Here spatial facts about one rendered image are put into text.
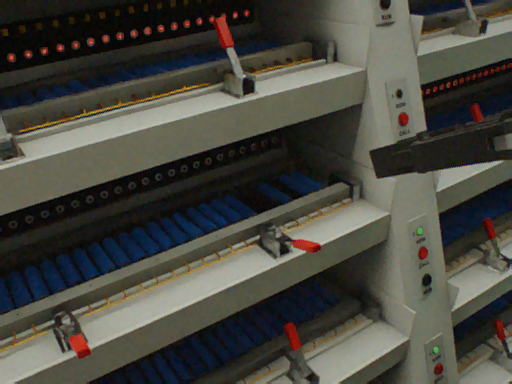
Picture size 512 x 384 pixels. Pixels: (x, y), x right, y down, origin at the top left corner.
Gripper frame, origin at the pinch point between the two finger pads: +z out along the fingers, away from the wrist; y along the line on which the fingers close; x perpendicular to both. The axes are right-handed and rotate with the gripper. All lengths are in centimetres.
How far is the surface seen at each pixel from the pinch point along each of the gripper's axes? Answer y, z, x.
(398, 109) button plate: -14.4, 13.8, -4.9
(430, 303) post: -15.7, 19.1, 23.9
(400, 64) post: -16.3, 13.2, -10.6
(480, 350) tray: -35, 30, 43
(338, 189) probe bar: -5.9, 19.8, 3.1
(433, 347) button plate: -14.9, 20.0, 30.9
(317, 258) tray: 2.9, 16.5, 10.1
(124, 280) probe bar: 26.8, 18.2, 4.3
